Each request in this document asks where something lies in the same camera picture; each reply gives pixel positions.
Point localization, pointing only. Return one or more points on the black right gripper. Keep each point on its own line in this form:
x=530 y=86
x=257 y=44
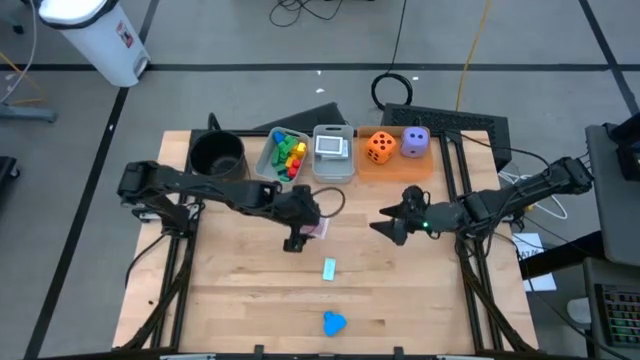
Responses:
x=416 y=215

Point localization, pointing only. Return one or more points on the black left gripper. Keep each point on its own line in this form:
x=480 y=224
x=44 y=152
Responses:
x=300 y=207

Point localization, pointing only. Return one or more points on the red patterned playing card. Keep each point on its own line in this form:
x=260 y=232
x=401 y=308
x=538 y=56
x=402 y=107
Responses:
x=320 y=229

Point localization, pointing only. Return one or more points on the dark green toy block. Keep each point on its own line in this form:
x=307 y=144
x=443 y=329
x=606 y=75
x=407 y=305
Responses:
x=284 y=176
x=275 y=157

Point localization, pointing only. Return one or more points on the red toy block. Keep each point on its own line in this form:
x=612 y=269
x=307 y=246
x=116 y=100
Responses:
x=295 y=168

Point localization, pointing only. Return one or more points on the mint toy block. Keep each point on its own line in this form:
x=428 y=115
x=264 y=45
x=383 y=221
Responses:
x=329 y=269

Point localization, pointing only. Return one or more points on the blue white playing card box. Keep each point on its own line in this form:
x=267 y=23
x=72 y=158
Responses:
x=345 y=155

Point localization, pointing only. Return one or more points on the grey white playing card box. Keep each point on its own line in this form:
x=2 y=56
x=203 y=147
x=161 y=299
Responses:
x=330 y=145

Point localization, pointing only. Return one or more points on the orange foam die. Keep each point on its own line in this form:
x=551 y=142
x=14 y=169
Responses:
x=381 y=147

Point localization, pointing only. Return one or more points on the purple foam die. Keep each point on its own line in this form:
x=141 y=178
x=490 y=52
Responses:
x=415 y=142

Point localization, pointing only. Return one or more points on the light blue toy block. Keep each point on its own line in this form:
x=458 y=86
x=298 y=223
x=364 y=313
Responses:
x=334 y=323

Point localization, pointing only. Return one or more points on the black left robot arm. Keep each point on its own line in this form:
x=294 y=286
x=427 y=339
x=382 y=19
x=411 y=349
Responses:
x=200 y=187

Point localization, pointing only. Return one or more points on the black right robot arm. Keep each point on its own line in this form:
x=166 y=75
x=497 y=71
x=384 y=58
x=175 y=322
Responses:
x=510 y=200

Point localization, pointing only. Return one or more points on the orange plastic tray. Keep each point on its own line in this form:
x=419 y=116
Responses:
x=395 y=170

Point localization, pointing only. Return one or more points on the black pumpkin face bucket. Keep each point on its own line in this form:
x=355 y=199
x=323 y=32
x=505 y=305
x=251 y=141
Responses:
x=218 y=155

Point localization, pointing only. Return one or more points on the black perforated panel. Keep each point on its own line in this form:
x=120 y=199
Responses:
x=440 y=120

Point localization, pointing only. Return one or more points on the white paper sheet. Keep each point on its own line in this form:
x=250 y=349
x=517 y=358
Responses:
x=535 y=260

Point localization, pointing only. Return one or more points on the black monitor stand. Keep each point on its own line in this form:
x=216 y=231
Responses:
x=627 y=160

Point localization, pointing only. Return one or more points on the black keyboard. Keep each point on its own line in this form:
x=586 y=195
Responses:
x=620 y=315

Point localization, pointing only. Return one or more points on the white trash can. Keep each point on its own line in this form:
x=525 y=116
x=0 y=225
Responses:
x=95 y=35

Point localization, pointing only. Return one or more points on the grey stand base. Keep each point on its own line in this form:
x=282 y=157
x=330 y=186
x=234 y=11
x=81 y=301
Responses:
x=30 y=112

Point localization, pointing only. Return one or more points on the black floor object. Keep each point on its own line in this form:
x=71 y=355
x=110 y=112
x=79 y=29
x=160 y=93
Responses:
x=7 y=172

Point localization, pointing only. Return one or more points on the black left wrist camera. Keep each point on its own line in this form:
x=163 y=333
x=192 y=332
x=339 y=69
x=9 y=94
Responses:
x=295 y=245

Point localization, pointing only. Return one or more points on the silver mounting bracket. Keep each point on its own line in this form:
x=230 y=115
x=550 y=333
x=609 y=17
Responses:
x=192 y=211

